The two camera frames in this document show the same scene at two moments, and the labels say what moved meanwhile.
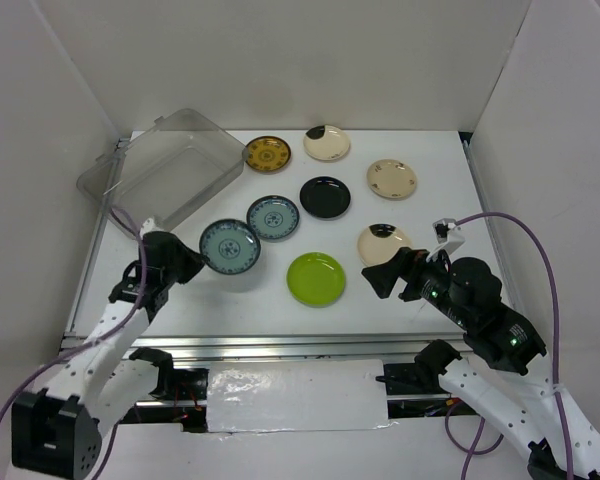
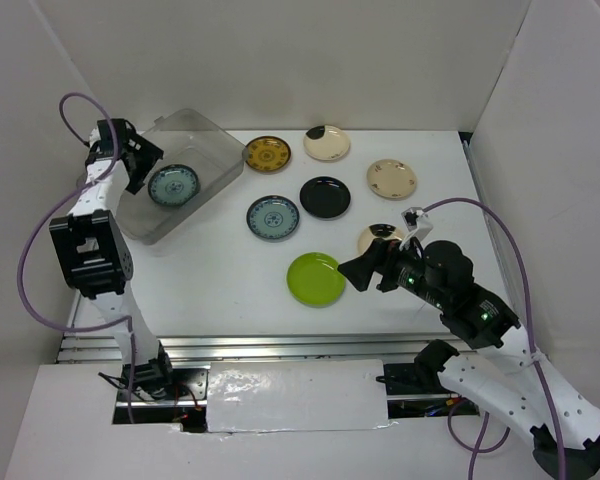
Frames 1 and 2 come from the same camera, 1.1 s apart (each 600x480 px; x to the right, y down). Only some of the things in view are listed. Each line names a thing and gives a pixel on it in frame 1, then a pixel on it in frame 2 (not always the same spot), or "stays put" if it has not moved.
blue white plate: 231,246 → 173,185
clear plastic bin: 168,170 stays put
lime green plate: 316,279 stays put
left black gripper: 195,261 → 149,154
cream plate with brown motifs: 391,178 stays put
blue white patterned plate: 273,217 stays put
